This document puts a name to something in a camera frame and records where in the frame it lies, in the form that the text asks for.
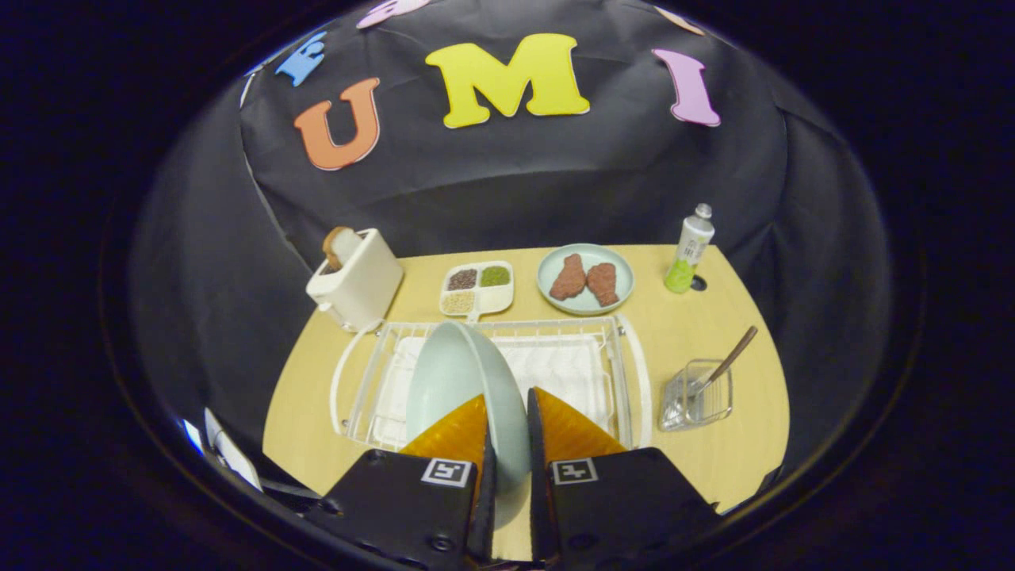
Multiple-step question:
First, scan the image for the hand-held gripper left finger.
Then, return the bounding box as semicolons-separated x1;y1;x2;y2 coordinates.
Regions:
305;394;498;571

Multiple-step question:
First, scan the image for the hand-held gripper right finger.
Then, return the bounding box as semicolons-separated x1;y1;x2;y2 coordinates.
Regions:
526;387;722;571

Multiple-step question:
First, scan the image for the large pale green plate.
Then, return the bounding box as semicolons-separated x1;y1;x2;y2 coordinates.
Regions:
406;321;532;531

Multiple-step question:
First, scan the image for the white wire dish rack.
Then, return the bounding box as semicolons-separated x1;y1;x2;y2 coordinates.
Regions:
329;313;653;453

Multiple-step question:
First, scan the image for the metal wire basket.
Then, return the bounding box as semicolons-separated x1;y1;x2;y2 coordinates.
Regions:
658;358;734;433

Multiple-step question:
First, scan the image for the wooden handled spoon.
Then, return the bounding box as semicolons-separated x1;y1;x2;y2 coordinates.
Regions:
682;325;759;413

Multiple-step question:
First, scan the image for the small pale green dish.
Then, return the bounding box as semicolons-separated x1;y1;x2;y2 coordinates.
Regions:
537;243;635;316

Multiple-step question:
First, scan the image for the white drying mat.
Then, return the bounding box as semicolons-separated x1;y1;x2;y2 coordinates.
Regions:
373;335;611;449

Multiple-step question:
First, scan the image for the white divided grain tray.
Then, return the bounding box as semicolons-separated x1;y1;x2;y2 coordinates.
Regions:
439;261;515;322

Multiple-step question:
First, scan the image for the brown meat piece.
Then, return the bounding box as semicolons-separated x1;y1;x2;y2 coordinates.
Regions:
549;254;588;301
586;263;620;307

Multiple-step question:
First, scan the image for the white flat panel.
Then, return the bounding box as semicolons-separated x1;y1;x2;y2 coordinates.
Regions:
182;408;262;492

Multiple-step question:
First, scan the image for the white toaster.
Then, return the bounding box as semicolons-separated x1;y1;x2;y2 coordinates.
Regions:
306;228;405;332

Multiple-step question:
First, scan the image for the green drink bottle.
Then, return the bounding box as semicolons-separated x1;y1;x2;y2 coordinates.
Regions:
665;203;716;294

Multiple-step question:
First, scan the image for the bread slice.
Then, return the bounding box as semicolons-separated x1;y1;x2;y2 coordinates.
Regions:
323;226;358;270

